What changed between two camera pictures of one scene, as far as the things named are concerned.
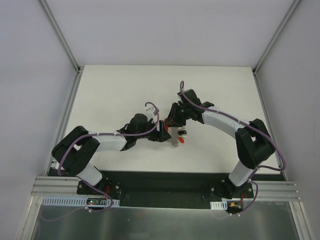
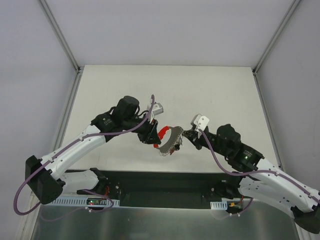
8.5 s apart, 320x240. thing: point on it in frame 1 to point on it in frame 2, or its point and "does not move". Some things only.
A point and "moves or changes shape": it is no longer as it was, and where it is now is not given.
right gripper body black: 173,116 to 194,136
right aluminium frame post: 287,16 does not move
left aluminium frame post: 61,35 does not move
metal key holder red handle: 173,132 moves or changes shape
